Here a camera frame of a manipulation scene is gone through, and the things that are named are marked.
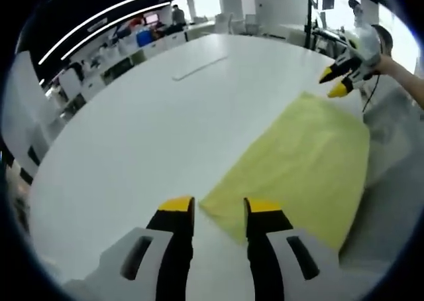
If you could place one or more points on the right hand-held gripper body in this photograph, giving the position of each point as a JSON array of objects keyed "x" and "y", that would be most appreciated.
[{"x": 364, "y": 44}]

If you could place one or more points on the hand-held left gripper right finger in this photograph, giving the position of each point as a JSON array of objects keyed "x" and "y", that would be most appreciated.
[{"x": 265, "y": 248}]

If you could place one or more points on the black stand pole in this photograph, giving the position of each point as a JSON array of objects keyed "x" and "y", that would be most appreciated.
[{"x": 308, "y": 16}]

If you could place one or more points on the white counter cabinets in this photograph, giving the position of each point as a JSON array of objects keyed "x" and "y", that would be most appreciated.
[{"x": 159, "y": 45}]

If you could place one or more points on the wide white pillar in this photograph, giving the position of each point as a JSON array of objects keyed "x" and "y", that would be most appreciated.
[{"x": 23, "y": 115}]

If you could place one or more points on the person's right hand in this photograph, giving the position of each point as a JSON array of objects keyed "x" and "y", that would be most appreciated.
[{"x": 386, "y": 65}]

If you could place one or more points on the black office chair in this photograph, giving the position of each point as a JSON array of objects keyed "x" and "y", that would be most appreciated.
[{"x": 117, "y": 66}]

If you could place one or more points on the white cabinet box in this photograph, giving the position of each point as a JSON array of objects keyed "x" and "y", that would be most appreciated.
[{"x": 71, "y": 82}]

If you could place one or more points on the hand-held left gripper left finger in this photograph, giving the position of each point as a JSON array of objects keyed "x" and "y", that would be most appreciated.
[{"x": 172, "y": 241}]

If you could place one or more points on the yellow blue grey garment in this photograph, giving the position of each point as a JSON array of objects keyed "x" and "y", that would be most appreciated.
[{"x": 298, "y": 161}]

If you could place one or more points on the long curved ceiling light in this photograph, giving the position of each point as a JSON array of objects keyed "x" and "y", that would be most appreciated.
[
  {"x": 132, "y": 1},
  {"x": 139, "y": 12}
]

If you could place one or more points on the blue storage bin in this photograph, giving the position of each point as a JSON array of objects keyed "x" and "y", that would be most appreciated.
[{"x": 143, "y": 37}]

